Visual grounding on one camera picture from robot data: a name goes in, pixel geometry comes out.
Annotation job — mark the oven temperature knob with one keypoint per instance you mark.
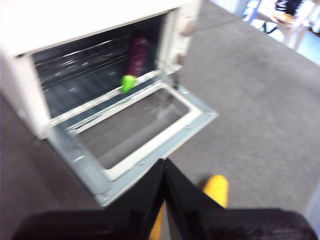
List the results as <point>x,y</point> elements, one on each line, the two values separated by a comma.
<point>188,28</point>

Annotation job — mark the metal oven rack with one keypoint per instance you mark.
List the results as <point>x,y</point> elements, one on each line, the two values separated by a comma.
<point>82,65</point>

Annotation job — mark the purple eggplant with green stem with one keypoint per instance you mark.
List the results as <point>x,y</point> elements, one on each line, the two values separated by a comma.
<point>137,55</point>

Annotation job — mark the white Toshiba toaster oven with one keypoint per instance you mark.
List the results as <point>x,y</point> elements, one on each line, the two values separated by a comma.
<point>75,15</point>

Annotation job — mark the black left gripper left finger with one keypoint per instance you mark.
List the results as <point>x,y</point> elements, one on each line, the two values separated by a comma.
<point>112,225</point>

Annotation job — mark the oven timer knob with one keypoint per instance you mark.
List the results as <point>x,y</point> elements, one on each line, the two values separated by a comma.
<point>180,57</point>

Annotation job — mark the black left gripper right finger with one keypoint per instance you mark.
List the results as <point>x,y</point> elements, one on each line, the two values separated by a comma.
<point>220,225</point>

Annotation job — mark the person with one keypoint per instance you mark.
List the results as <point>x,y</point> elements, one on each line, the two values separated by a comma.
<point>290,7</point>

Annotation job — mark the yellow corn cob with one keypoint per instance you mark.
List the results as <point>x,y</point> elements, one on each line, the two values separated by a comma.
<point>217,190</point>

